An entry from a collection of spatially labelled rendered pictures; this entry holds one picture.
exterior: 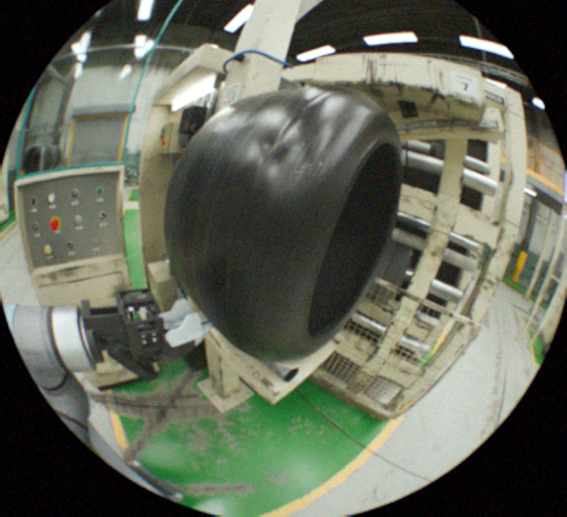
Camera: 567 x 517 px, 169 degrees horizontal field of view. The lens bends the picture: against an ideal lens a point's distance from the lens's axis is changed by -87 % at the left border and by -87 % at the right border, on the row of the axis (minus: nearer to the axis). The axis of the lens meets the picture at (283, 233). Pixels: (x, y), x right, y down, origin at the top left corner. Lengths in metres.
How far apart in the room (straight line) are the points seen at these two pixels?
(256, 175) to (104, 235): 0.81
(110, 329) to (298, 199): 0.26
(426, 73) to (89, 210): 1.22
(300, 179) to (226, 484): 1.33
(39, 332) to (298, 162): 0.36
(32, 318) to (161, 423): 1.18
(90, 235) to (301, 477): 1.53
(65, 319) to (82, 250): 0.70
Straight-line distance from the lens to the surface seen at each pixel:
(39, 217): 0.97
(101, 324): 0.28
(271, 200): 0.19
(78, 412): 0.39
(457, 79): 0.70
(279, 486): 1.32
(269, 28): 0.75
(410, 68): 0.71
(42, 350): 0.30
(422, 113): 0.78
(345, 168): 0.23
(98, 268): 0.94
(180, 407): 1.42
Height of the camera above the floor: 1.31
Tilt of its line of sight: 18 degrees down
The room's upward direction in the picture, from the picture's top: 10 degrees clockwise
